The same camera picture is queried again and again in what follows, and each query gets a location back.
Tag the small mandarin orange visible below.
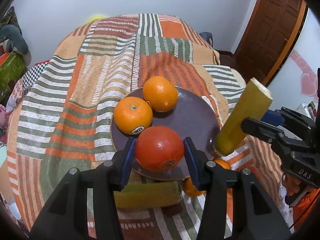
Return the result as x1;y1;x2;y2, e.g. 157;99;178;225
214;159;231;170
182;178;206;197

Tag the large red tomato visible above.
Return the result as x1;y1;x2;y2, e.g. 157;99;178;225
135;126;184;172

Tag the large plain orange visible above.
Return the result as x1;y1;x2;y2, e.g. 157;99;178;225
143;76;178;113

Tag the orange with Dole sticker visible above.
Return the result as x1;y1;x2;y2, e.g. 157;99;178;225
113;96;153;135

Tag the striped patchwork bed blanket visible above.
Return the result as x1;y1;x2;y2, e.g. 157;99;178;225
6;13;283;240

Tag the brown wooden door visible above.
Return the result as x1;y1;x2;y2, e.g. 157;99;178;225
234;0;308;85

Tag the blue grey backpack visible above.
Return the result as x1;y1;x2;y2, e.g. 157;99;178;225
200;32;213;47

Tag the green storage box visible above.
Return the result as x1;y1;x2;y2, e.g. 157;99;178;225
0;51;26;100

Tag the grey plush toy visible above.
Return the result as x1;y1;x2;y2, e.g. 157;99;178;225
1;24;29;56

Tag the yellow fluffy object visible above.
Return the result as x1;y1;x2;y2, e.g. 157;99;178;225
86;15;107;24

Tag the patterned dark cushion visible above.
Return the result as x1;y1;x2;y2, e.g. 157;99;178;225
0;6;22;34

